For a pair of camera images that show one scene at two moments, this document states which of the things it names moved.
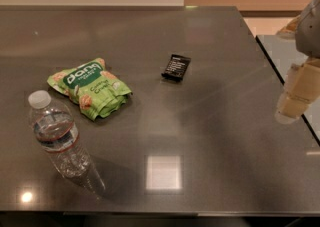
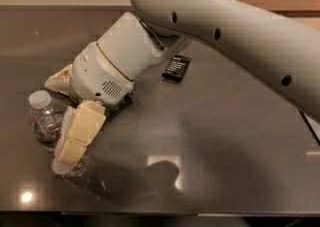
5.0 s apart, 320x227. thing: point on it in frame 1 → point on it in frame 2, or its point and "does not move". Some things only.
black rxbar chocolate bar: x=177 y=67 does not move
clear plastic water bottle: x=57 y=133 does not move
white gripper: x=310 y=32 → x=96 y=76
